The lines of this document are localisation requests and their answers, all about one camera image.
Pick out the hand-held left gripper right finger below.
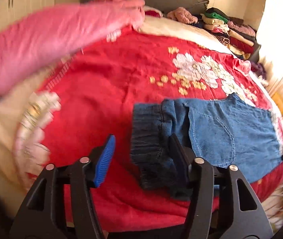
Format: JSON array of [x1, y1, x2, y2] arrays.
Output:
[[169, 133, 273, 239]]

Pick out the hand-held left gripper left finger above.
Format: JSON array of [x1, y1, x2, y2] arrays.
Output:
[[10, 134, 116, 239]]

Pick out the blue denim pants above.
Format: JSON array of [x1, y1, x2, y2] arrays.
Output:
[[130, 93, 283, 200]]

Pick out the yellow box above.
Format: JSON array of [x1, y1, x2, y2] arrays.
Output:
[[271, 92, 283, 115]]

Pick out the red floral blanket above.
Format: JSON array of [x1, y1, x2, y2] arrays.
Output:
[[15, 26, 283, 232]]

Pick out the pink quilt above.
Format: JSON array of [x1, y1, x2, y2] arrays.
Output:
[[0, 0, 145, 105]]

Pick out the pile of folded clothes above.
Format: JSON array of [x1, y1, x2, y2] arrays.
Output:
[[194, 7, 267, 77]]

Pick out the pink fluffy garment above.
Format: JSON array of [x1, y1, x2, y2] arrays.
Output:
[[167, 7, 198, 23]]

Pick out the red cloth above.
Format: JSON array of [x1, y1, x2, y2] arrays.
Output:
[[143, 6, 163, 18]]

